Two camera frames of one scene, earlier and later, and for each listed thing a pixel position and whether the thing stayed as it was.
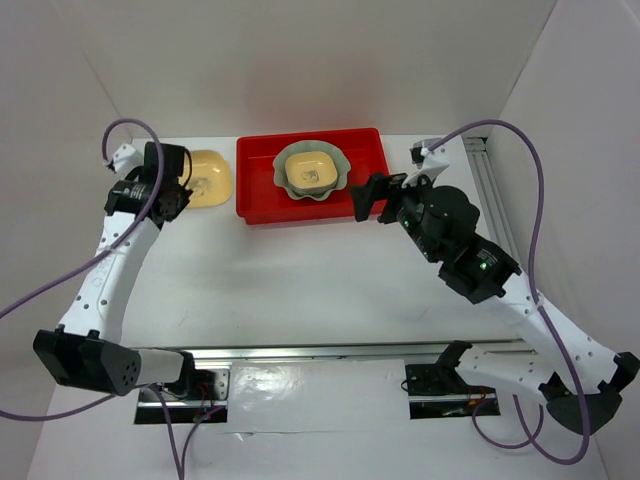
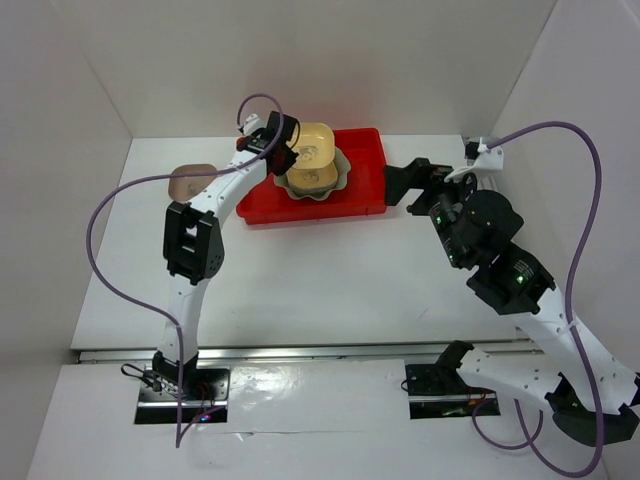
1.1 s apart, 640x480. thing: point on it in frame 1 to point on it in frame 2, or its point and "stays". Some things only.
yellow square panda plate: x=310 y=171 stays
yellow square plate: x=209 y=176 to x=315 y=146
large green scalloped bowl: x=280 y=168 stays
